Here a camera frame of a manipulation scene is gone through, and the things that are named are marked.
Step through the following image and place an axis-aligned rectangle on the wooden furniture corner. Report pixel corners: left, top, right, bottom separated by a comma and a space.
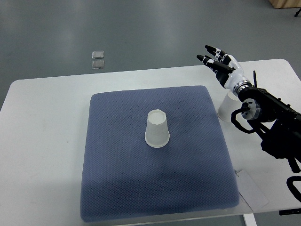
269, 0, 301, 9

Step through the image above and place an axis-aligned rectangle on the black table bracket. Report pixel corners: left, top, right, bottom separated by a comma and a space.
279, 208, 301, 216

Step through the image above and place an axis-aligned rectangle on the white paper tag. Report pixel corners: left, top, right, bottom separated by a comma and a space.
236, 170, 269, 211

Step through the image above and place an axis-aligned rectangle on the upper silver floor plate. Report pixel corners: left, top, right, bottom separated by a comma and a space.
92, 50, 104, 59

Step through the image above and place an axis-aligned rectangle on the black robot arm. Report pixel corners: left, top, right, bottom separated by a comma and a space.
230, 80, 301, 201

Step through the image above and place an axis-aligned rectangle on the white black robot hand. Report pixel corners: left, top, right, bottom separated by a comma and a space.
197, 45, 251, 96

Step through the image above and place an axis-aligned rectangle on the black object top right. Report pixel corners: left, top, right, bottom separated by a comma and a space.
294, 8, 301, 17

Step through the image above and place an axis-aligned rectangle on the white table leg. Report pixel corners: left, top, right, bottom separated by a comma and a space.
243, 214, 257, 226

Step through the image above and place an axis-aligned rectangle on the white paper cup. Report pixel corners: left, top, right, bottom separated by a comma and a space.
217, 91, 241, 122
144, 109, 170, 148

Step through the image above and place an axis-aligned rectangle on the blue fabric cushion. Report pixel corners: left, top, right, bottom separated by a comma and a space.
80, 86, 239, 222

